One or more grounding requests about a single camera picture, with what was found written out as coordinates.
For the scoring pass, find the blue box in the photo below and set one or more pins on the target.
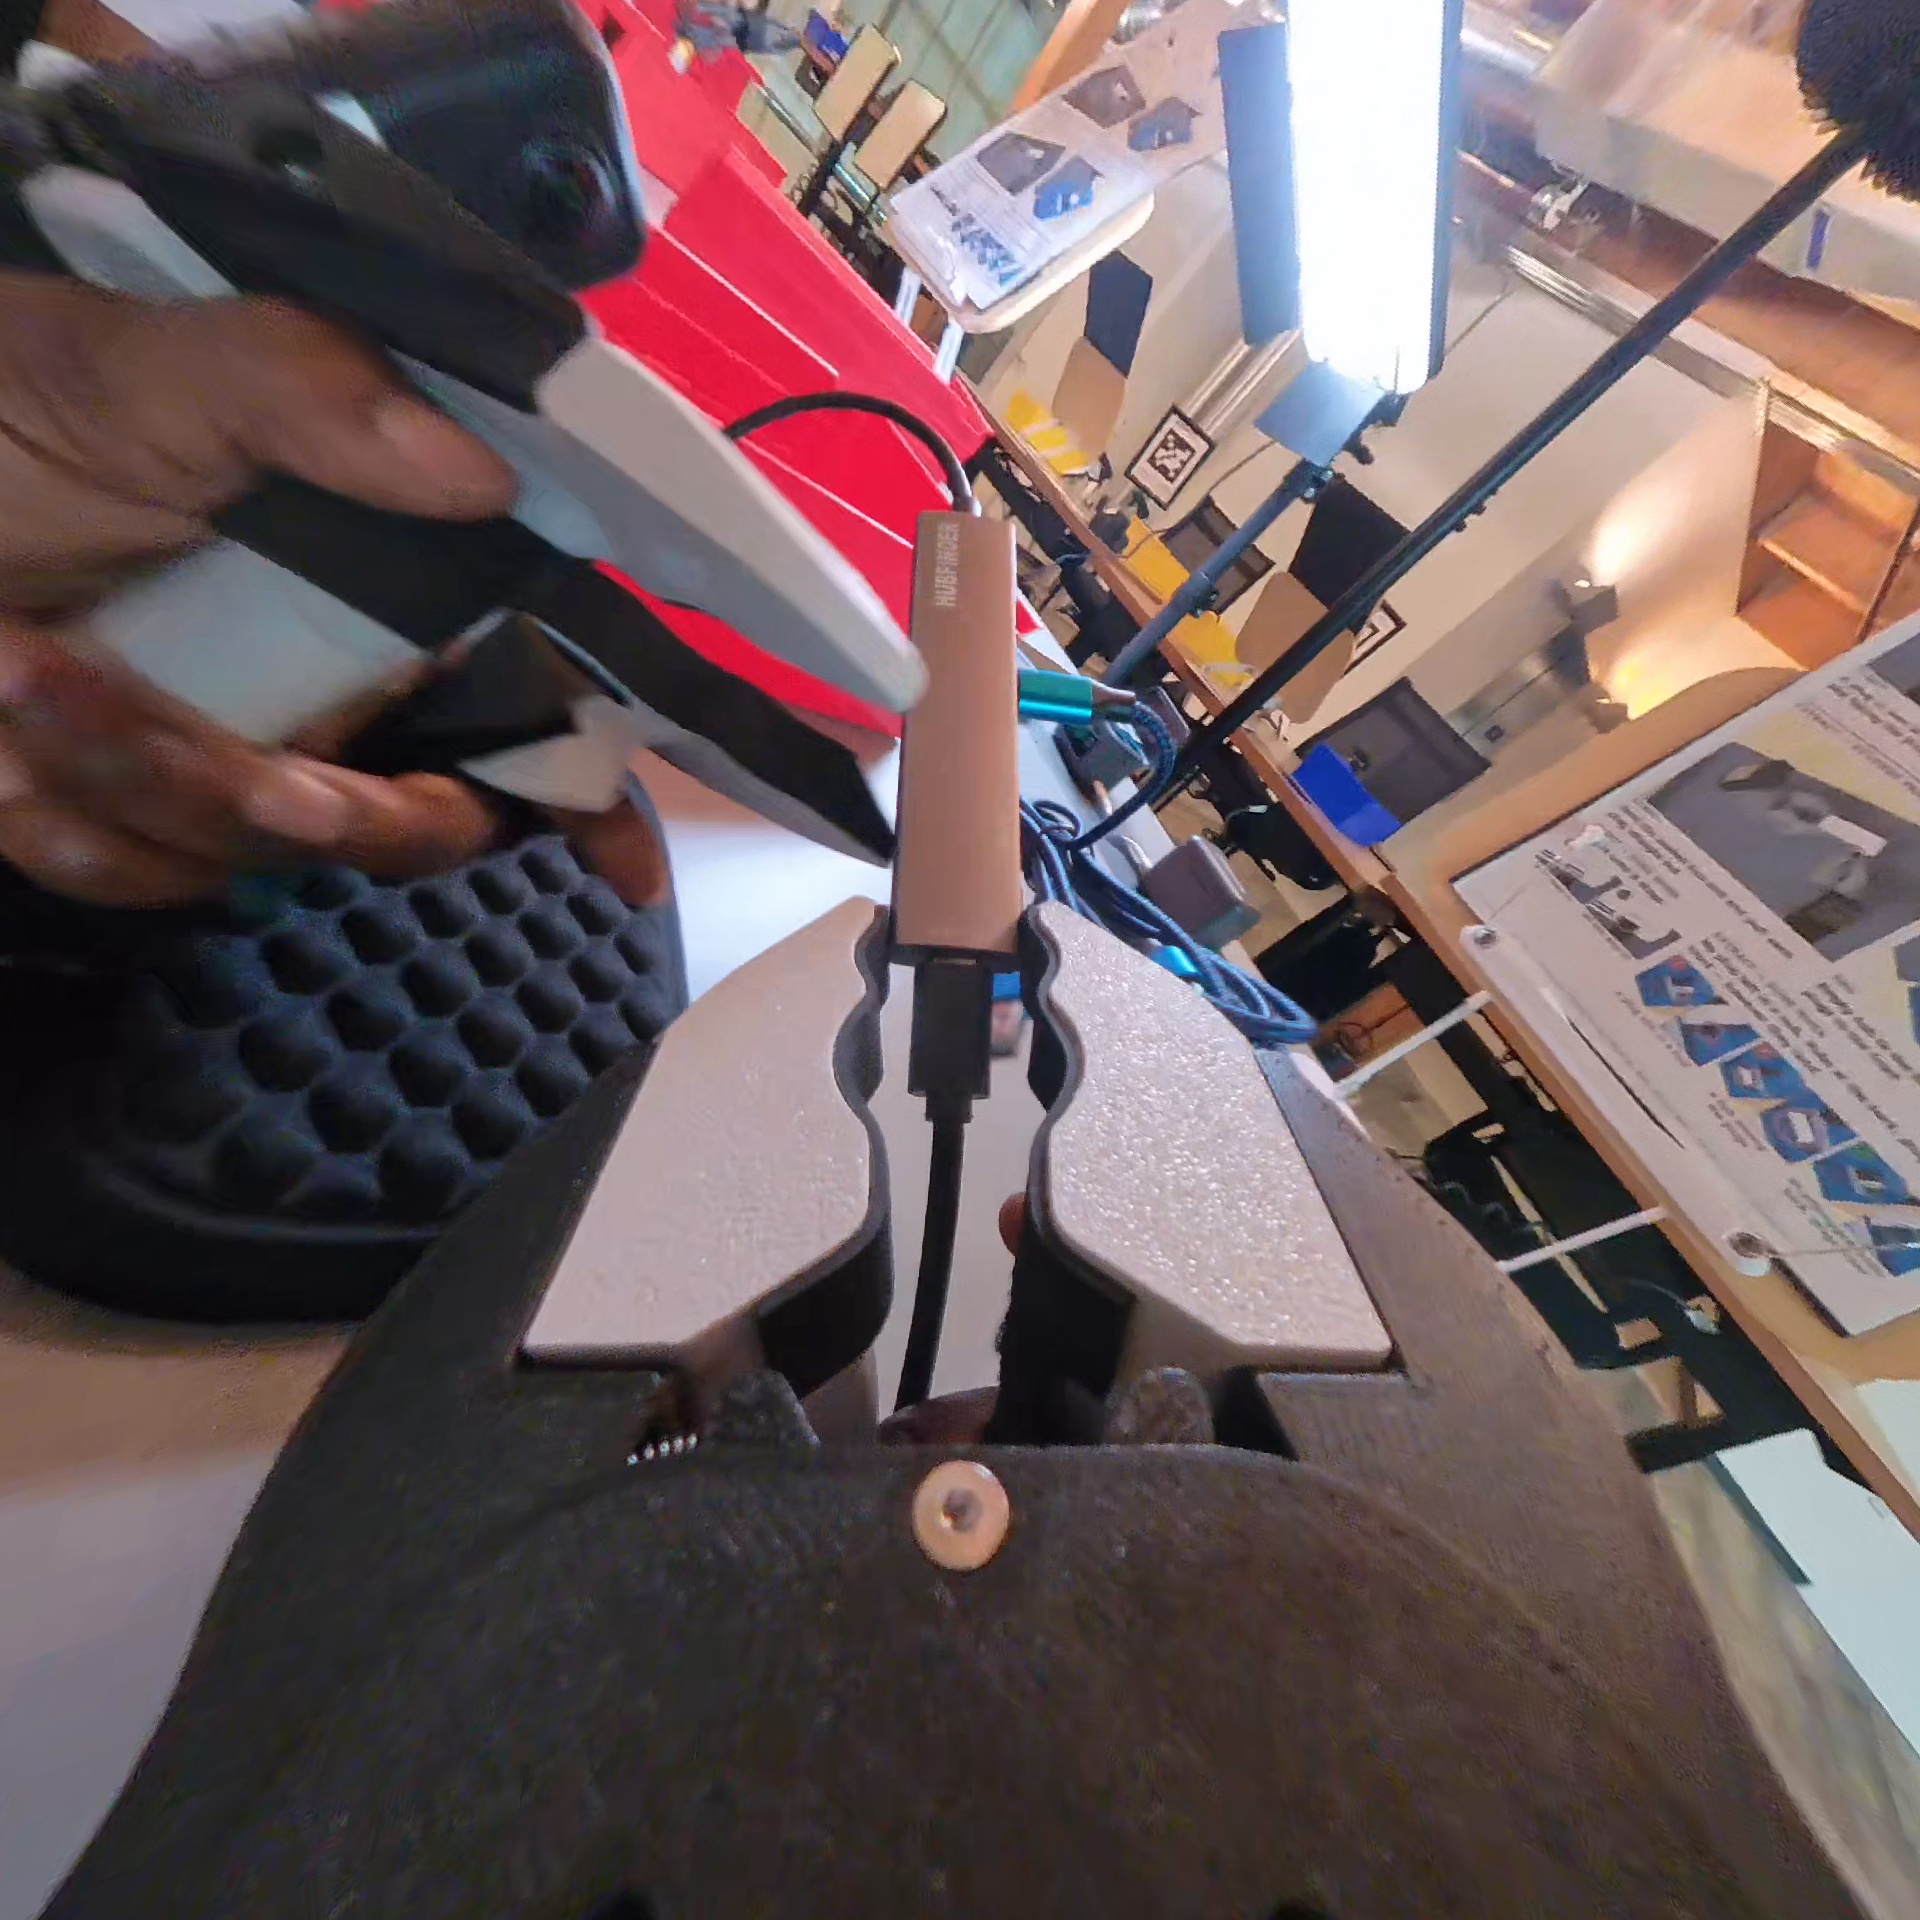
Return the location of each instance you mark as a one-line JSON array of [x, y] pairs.
[[1342, 794]]

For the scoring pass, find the tan chair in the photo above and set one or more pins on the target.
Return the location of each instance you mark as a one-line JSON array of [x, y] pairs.
[[859, 74], [904, 128]]

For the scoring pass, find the large printed instruction sheet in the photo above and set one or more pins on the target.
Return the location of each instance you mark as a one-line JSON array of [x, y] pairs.
[[1724, 961]]

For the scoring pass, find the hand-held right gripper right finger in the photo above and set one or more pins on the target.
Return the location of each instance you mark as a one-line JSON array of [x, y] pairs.
[[1201, 1170]]

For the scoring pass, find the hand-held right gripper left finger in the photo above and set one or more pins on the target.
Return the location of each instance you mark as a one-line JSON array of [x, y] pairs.
[[705, 1155]]

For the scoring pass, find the plywood board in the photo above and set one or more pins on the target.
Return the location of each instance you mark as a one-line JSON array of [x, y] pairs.
[[1500, 789]]

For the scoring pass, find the led light panel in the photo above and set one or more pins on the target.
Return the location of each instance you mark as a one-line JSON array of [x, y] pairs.
[[1350, 195]]

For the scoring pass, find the black equipment case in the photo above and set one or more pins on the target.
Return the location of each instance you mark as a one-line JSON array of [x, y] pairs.
[[1410, 750]]

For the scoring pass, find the black boom pole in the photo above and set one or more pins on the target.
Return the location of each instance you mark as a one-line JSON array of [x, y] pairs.
[[1500, 476]]

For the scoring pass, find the wooden shelf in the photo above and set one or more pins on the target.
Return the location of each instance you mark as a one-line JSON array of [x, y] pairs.
[[1815, 541]]

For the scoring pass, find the grey metal usb hub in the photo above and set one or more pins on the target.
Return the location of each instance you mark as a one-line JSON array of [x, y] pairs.
[[961, 750]]

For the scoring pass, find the furry black microphone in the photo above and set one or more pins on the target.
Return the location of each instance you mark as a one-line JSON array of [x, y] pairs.
[[1868, 60]]

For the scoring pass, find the black light stand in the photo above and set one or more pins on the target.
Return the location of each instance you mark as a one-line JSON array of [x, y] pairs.
[[1320, 413]]

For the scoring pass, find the black-and-white fiducial tag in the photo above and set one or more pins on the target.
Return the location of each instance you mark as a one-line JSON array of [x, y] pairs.
[[1166, 458]]

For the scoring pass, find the small printed instruction sheet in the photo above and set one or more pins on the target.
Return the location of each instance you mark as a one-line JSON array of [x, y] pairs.
[[1035, 195]]

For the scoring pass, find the black foam-lined case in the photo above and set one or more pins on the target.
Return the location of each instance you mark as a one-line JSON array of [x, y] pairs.
[[345, 1051]]

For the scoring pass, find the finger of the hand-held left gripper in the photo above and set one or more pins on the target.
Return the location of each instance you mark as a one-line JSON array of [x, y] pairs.
[[721, 705], [721, 524]]

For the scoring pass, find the person's left hand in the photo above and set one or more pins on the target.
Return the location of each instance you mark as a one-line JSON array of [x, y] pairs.
[[151, 434]]

